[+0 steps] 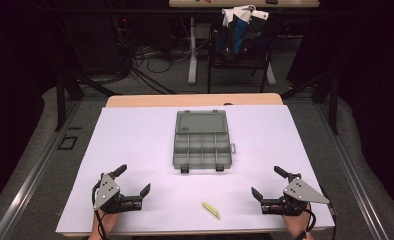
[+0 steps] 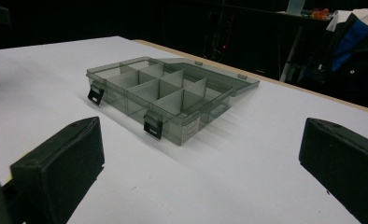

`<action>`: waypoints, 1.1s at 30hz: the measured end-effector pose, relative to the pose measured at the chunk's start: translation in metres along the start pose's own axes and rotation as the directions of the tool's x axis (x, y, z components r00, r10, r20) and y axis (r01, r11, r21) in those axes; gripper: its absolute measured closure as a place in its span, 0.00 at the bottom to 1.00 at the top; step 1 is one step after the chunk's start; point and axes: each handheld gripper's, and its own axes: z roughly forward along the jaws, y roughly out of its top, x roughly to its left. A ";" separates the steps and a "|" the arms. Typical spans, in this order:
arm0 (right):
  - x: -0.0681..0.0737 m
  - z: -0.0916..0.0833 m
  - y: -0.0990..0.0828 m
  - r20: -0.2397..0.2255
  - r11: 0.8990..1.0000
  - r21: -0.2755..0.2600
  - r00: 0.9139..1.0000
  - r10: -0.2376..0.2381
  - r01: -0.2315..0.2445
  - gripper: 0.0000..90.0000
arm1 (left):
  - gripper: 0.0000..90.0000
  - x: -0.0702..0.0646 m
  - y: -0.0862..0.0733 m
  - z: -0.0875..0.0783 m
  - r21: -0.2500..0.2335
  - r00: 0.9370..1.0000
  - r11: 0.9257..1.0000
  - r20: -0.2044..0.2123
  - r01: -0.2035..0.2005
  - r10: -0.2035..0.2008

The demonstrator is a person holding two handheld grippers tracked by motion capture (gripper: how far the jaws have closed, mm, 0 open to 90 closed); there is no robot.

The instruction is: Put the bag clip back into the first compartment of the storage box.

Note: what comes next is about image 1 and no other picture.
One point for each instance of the light wooden desk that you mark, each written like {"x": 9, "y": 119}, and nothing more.
{"x": 245, "y": 3}

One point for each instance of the person's left hand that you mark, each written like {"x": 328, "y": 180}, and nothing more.
{"x": 106, "y": 220}

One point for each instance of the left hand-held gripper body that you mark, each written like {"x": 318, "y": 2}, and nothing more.
{"x": 106, "y": 191}

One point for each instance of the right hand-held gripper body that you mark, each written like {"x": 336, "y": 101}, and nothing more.
{"x": 301, "y": 191}

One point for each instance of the black metal stand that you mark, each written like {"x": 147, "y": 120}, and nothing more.
{"x": 68, "y": 90}
{"x": 328, "y": 96}

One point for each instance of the aluminium floor rail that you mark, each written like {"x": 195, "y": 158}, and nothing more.
{"x": 348, "y": 173}
{"x": 35, "y": 170}

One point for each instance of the small black desk item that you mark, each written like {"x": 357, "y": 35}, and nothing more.
{"x": 272, "y": 1}

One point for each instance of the white table mat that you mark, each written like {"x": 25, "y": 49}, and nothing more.
{"x": 145, "y": 146}

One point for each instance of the grey plastic compartment box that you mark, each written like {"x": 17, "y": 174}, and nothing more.
{"x": 201, "y": 146}

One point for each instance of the black chair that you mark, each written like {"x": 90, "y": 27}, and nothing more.
{"x": 238, "y": 63}

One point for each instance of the yellow-green marker pen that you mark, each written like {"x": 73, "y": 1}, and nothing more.
{"x": 211, "y": 210}

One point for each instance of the white desk leg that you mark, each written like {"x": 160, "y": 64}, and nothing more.
{"x": 192, "y": 56}

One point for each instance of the white and blue jacket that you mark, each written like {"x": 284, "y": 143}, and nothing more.
{"x": 240, "y": 30}

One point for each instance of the person's right hand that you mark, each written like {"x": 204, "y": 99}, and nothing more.
{"x": 298, "y": 223}

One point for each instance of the wooden table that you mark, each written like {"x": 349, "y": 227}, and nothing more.
{"x": 191, "y": 100}

